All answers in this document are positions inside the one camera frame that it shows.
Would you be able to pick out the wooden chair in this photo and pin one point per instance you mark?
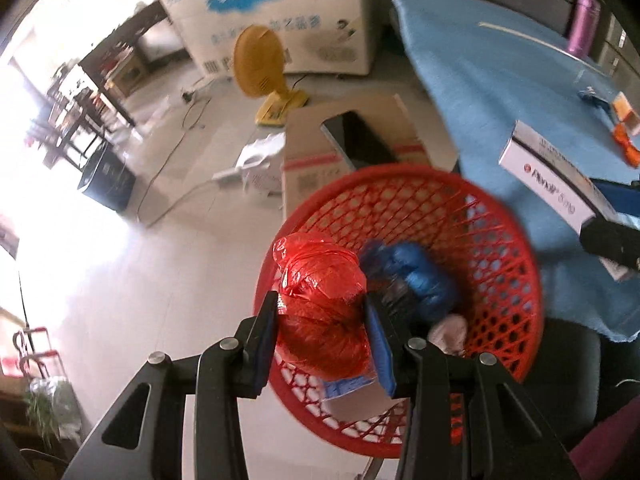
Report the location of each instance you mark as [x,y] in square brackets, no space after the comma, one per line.
[68,129]

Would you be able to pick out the purple thermos bottle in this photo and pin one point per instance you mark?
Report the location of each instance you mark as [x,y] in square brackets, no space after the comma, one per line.
[583,27]

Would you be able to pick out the cardboard box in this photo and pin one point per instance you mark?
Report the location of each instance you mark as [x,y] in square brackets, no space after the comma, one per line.
[326,141]

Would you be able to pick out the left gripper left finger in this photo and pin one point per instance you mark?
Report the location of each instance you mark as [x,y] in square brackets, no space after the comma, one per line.
[258,336]

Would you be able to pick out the blue tablecloth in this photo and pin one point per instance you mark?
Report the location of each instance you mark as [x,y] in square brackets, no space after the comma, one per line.
[483,82]

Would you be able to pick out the black plastic trash bag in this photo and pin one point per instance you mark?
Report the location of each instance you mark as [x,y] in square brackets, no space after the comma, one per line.
[401,304]

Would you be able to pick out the dark blue plastic crate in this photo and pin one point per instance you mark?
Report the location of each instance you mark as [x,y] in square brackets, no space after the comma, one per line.
[107,180]

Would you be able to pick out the silver refrigerator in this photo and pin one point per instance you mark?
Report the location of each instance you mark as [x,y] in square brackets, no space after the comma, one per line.
[614,52]

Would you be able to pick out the blue plastic bag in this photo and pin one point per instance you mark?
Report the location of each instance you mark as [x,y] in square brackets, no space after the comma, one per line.
[410,261]

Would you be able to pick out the white thin rod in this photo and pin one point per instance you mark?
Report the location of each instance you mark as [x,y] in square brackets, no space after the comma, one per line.
[534,40]

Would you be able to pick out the red plastic bag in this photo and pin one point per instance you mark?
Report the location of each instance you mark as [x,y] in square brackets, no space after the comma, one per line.
[321,321]

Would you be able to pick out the orange white medicine box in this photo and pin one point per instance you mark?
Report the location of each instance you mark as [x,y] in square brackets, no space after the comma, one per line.
[626,114]

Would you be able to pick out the potted green plant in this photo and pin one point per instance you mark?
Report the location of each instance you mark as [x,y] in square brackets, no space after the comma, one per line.
[53,408]

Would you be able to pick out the red mesh trash basket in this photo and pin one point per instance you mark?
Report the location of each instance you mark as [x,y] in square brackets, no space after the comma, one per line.
[457,249]

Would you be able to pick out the white paper ball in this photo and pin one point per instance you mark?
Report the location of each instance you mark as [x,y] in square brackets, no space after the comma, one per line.
[449,335]

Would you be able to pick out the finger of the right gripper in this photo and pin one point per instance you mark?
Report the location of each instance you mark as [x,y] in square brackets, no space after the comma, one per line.
[623,198]

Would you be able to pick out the yellow desk fan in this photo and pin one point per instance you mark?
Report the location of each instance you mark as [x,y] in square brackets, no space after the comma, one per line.
[258,67]

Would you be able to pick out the orange snack wrapper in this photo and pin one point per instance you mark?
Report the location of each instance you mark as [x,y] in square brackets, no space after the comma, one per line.
[630,152]

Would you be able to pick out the white chest freezer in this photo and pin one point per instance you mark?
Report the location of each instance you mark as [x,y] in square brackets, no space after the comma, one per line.
[318,36]

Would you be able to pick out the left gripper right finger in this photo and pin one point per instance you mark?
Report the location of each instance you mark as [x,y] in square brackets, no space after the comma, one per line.
[387,340]

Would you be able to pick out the white power strip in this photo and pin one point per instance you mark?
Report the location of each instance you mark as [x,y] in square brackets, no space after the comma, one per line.
[259,166]

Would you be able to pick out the white Plendil medicine box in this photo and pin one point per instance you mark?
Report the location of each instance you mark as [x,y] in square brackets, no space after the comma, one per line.
[561,186]

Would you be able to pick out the dark wooden table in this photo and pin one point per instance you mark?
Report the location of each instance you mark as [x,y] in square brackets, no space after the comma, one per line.
[120,39]

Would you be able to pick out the black smartphone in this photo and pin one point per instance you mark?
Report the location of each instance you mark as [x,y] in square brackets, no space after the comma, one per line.
[356,142]

